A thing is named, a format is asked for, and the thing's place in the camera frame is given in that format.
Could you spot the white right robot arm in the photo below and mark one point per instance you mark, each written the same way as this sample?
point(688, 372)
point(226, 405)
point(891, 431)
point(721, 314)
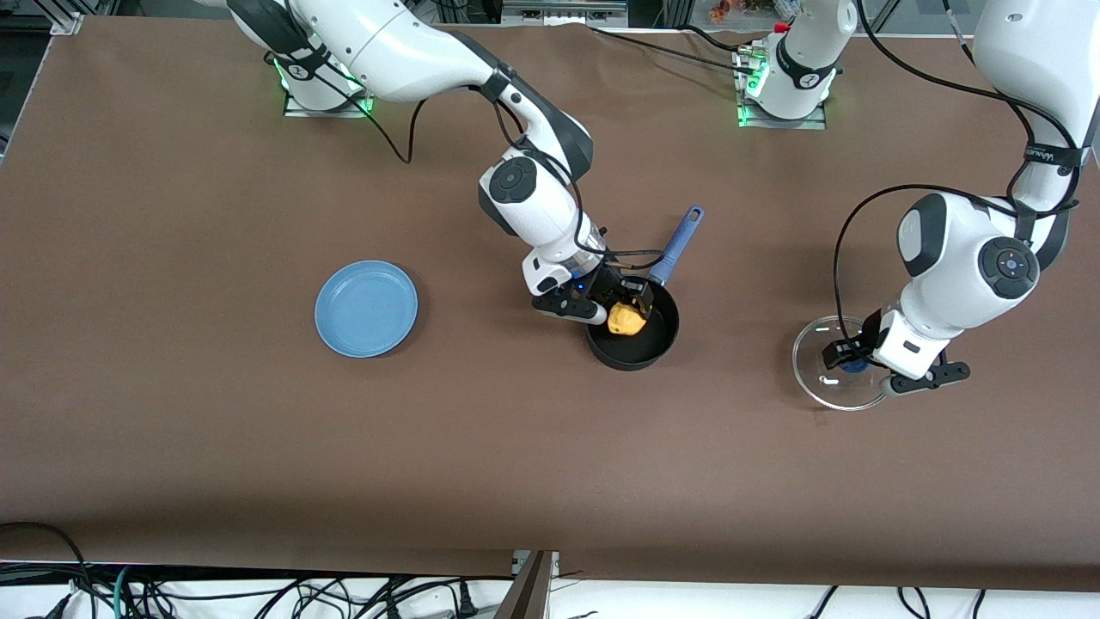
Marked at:
point(533, 215)

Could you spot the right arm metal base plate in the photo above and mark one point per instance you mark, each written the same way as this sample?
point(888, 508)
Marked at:
point(344, 112)

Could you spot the yellow potato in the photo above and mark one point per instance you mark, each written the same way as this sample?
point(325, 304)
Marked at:
point(626, 322)

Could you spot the brown table cover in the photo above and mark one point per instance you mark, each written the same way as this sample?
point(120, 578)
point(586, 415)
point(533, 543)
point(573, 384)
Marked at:
point(516, 447)

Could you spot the silver metal rail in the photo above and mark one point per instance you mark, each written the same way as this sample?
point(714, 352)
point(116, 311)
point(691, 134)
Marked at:
point(563, 10)

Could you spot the aluminium frame post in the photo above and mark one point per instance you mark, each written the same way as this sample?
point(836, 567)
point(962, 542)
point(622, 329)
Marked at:
point(69, 21)

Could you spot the glass lid with blue knob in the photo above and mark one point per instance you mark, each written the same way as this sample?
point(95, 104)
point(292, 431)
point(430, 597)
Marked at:
point(825, 391)

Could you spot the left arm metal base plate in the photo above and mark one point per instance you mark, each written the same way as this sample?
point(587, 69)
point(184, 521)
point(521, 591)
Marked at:
point(756, 121)

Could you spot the orange background objects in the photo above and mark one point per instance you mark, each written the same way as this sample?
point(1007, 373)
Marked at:
point(726, 10)

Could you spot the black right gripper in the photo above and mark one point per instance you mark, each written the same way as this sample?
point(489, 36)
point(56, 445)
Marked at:
point(612, 284)

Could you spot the black power plug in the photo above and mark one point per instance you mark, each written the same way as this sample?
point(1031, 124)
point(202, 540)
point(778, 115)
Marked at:
point(467, 602)

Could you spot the blue round plate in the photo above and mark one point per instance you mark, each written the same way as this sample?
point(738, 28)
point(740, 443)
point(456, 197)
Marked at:
point(365, 309)

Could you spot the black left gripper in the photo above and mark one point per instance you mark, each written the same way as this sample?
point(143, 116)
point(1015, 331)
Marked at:
point(869, 339)

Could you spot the aluminium profile beam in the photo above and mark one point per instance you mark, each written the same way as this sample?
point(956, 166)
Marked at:
point(528, 593)

